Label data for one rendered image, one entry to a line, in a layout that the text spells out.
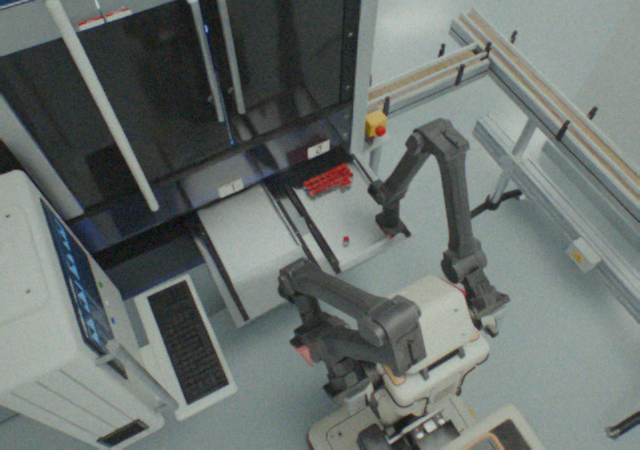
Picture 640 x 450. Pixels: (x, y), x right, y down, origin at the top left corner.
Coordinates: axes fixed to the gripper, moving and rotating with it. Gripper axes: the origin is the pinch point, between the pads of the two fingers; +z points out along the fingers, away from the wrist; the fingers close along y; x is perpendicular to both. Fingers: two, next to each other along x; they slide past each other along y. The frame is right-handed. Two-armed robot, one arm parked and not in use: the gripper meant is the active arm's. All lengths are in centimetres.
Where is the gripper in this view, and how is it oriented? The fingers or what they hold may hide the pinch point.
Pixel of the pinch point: (390, 237)
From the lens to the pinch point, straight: 197.1
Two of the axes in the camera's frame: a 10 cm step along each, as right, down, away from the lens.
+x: -8.7, 4.2, -2.7
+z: 0.7, 6.4, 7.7
